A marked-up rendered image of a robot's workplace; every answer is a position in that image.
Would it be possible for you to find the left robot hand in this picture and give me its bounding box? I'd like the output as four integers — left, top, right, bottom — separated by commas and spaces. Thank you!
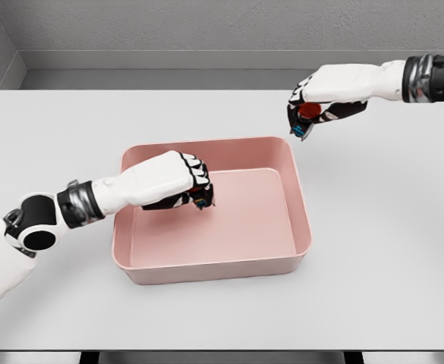
128, 150, 216, 212

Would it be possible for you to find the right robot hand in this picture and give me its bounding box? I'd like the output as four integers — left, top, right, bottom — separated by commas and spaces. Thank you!
287, 63, 383, 143

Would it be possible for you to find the red-button industrial switch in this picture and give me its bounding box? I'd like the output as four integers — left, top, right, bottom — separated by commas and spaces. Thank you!
189, 185, 213, 210
290, 102, 322, 138

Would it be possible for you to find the pink rectangular basket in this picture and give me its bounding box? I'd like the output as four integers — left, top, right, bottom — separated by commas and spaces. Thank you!
111, 136, 313, 287

